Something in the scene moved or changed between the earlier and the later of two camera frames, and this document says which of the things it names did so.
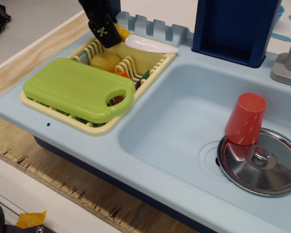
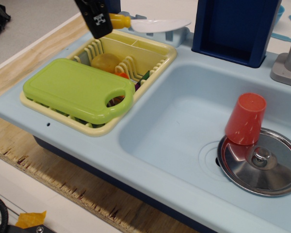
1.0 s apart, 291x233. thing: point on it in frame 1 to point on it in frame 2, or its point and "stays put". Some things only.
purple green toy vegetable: (145, 76) stays put
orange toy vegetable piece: (122, 74) stays put
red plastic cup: (244, 122) stays put
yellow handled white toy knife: (148, 43) to (157, 25)
